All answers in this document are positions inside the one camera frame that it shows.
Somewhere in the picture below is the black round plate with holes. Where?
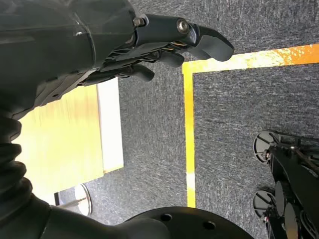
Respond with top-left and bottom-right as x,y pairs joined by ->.
125,206 -> 255,239

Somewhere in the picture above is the black wheeled base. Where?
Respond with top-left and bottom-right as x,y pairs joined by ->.
252,129 -> 319,239

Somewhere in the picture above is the desk with white edge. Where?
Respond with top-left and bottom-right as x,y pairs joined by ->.
12,77 -> 125,206

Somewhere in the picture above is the yellow floor tape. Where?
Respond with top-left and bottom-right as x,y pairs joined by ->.
181,43 -> 319,209

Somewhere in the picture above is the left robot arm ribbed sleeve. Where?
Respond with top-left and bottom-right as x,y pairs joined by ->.
0,111 -> 34,228

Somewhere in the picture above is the chrome round foot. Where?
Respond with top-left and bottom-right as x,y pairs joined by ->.
58,183 -> 93,217

